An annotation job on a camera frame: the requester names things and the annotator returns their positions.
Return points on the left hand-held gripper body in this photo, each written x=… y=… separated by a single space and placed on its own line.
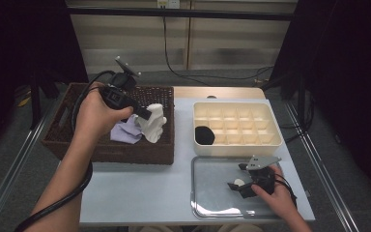
x=119 y=95

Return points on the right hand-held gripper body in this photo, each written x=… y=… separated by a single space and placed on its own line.
x=264 y=180

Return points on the cream divided storage box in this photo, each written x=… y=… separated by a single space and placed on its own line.
x=248 y=150

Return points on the white sock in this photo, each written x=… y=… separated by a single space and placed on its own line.
x=154 y=125

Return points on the clear plastic lid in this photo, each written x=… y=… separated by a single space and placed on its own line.
x=212 y=193

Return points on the brown wicker basket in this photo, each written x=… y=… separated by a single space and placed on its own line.
x=148 y=151

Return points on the black sock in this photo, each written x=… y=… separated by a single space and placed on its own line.
x=204 y=136

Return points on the person's right hand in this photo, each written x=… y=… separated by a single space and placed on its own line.
x=280 y=201

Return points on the person's left hand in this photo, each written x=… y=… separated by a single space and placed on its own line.
x=93 y=116

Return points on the purple sock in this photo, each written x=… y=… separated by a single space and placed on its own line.
x=125 y=133

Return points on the person's right leg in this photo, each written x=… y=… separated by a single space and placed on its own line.
x=238 y=229

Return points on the person's leg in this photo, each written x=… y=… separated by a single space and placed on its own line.
x=238 y=229
x=161 y=229

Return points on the round table grommet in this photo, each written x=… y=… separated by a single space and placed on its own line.
x=211 y=96

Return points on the black stand leg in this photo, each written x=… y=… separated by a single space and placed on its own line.
x=34 y=103

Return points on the person's left leg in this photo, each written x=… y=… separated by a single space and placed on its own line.
x=161 y=229

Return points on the yellow floor object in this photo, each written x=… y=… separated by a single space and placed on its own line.
x=23 y=102

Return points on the black horizontal bar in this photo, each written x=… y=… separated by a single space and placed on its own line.
x=174 y=13

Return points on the dark curtain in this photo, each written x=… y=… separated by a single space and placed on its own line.
x=19 y=38
x=351 y=64

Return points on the metal floor rail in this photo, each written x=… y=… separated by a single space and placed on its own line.
x=13 y=174
x=316 y=158

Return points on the black stand post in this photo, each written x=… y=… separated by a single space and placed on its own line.
x=301 y=96

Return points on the white wall socket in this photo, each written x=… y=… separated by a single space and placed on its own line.
x=169 y=3

